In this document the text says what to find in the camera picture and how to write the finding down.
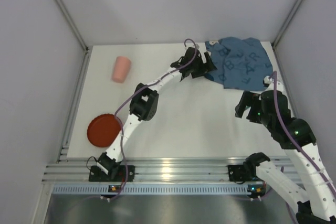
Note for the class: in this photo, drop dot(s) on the left aluminium frame post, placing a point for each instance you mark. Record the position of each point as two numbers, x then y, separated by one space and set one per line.
70 22

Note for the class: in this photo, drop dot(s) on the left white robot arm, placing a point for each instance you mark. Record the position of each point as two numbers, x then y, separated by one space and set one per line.
144 103

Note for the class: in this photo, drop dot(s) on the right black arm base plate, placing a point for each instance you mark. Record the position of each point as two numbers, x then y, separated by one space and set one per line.
240 173

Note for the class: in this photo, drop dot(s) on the red plastic plate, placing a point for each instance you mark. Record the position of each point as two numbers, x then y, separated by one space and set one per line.
103 130

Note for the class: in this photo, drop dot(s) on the pink plastic cup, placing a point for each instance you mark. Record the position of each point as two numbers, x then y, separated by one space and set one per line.
121 69

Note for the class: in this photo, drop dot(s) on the aluminium mounting rail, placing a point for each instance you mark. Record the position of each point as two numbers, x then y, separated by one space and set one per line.
152 170

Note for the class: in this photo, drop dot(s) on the perforated cable duct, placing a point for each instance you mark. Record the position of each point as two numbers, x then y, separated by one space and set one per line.
158 189

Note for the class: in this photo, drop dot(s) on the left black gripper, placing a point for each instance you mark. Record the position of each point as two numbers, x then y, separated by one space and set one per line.
199 64

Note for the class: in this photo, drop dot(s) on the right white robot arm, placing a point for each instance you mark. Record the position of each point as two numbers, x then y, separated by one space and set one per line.
314 202

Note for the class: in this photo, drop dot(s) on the right aluminium frame post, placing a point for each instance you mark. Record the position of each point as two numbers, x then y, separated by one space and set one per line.
286 23

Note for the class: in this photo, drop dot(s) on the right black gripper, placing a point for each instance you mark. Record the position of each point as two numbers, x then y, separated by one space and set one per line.
248 106

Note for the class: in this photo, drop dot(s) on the blue letter-print cloth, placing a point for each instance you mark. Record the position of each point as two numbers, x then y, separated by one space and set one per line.
241 64

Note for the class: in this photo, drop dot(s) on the aluminium frame post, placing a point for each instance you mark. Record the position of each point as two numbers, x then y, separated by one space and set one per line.
70 22
286 23

